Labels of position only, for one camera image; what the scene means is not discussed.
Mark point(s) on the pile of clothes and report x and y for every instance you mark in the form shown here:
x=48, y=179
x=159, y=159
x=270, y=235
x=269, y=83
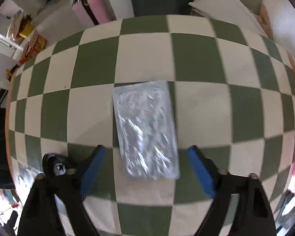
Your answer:
x=14, y=25

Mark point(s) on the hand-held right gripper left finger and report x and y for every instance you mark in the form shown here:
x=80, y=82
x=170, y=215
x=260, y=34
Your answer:
x=93, y=172

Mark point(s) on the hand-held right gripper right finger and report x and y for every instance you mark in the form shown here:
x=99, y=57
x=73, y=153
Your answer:
x=201, y=172

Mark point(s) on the yellow bin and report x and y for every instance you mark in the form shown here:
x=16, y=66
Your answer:
x=27, y=30

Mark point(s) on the red gift boxes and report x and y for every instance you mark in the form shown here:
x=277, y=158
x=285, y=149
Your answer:
x=33, y=47

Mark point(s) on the black ashtray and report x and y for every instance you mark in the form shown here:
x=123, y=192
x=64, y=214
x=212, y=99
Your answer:
x=55, y=163

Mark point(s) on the green white checkered tablecloth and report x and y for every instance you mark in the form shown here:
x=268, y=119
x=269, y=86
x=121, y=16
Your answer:
x=199, y=61

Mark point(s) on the silver blister pack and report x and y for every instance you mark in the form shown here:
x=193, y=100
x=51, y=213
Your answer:
x=146, y=132

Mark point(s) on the pink suitcase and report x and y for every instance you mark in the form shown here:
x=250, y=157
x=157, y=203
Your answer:
x=93, y=9

